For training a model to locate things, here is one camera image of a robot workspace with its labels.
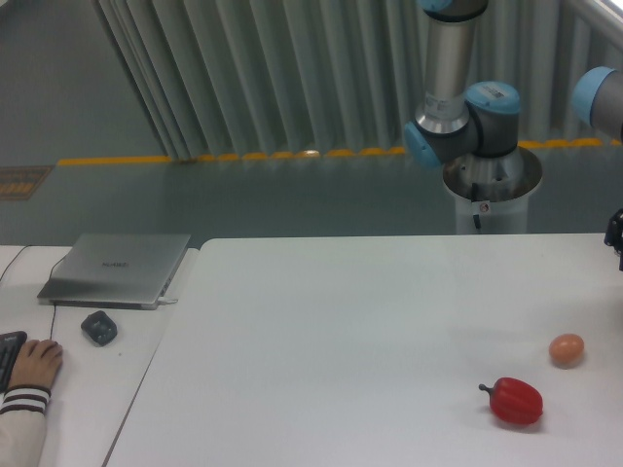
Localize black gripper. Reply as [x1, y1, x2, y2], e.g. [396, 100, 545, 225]
[604, 208, 623, 270]

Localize cream striped sleeve forearm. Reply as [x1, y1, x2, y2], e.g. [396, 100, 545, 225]
[1, 385, 51, 466]

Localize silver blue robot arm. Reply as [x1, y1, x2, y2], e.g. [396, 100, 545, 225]
[403, 1, 543, 234]

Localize red toy pepper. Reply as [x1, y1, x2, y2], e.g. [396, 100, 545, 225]
[478, 377, 543, 426]

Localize person's right hand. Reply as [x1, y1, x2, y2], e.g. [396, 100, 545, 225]
[8, 340, 63, 390]

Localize brown egg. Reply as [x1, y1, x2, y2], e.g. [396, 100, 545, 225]
[548, 334, 585, 366]

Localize pale pleated curtain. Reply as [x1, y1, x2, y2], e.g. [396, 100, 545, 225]
[94, 1, 622, 161]

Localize white laptop dongle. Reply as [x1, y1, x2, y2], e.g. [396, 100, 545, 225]
[158, 297, 178, 305]

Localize silver closed laptop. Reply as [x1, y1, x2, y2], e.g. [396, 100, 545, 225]
[38, 233, 190, 309]

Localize black keyboard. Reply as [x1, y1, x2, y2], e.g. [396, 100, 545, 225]
[0, 331, 27, 394]

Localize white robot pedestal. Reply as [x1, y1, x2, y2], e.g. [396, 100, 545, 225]
[442, 147, 543, 234]

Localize black pedestal cable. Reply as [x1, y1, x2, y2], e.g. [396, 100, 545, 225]
[470, 182, 482, 233]

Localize black mouse cable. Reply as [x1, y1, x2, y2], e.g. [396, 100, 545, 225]
[48, 255, 74, 341]

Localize black cable at left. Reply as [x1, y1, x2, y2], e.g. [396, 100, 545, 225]
[0, 244, 31, 284]

